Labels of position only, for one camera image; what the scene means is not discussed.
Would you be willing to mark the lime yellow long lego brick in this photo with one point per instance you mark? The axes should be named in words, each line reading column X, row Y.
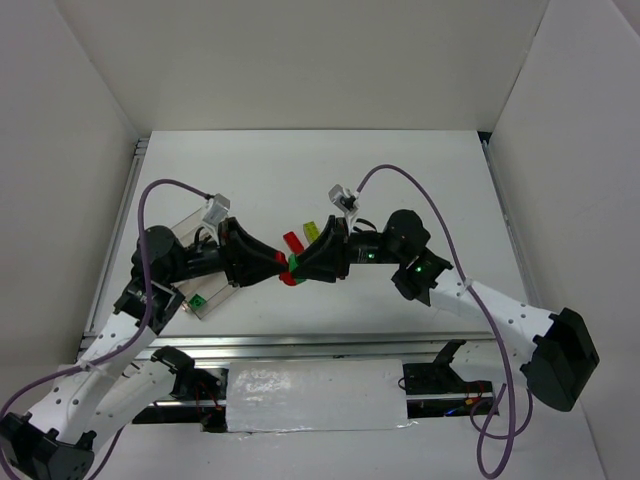
column 311, row 231

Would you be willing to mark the clear bin near compartment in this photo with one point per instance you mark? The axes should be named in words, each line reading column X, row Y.
column 203, row 295

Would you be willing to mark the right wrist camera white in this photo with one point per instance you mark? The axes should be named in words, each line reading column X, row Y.
column 346, row 201

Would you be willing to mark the white tape cover panel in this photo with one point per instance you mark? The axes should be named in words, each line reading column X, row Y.
column 332, row 395

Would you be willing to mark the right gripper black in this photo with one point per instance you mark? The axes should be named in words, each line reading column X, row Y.
column 341, row 248

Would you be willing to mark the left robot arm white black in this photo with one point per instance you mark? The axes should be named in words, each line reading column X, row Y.
column 91, row 402

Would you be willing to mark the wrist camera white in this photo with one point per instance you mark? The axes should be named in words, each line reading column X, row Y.
column 214, row 211
column 346, row 201

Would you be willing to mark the red flat lego plate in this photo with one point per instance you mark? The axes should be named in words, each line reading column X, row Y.
column 293, row 243

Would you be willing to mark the green curved lego brick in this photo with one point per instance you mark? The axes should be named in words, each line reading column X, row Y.
column 292, row 278

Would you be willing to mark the green hollow lego brick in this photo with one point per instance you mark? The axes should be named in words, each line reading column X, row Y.
column 196, row 302

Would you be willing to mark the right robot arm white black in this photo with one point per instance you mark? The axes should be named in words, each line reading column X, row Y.
column 552, row 354

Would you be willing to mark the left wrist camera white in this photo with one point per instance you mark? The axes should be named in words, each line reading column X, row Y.
column 214, row 211

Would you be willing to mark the red curved lego brick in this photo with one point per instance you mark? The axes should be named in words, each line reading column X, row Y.
column 285, row 275

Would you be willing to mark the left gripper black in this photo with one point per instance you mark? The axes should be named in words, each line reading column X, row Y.
column 228, row 253

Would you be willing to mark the aluminium rail frame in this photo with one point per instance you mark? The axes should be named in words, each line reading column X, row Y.
column 278, row 180

